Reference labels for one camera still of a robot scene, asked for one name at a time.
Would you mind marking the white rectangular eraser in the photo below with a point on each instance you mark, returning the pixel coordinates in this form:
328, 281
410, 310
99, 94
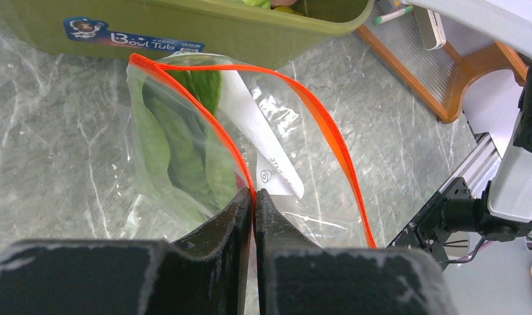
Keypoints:
430, 27

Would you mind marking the clear zip top bag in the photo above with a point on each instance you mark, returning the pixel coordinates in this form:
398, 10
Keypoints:
282, 137

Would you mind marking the orange wooden rack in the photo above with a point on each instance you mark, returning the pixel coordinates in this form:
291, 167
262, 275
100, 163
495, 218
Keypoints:
441, 77

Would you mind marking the green leafy vegetable toy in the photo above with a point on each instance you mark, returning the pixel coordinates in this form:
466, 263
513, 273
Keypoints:
179, 159

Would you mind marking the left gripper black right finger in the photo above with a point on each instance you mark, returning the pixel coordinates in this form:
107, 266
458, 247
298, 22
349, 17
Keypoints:
296, 276

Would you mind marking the green plastic bin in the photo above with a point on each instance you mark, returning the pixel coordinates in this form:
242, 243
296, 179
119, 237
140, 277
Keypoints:
155, 29

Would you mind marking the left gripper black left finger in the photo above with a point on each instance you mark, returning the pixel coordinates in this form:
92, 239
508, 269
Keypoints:
203, 272

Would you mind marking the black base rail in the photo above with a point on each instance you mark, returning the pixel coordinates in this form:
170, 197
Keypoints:
425, 230

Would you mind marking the green white marker pen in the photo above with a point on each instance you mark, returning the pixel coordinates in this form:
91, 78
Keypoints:
393, 15

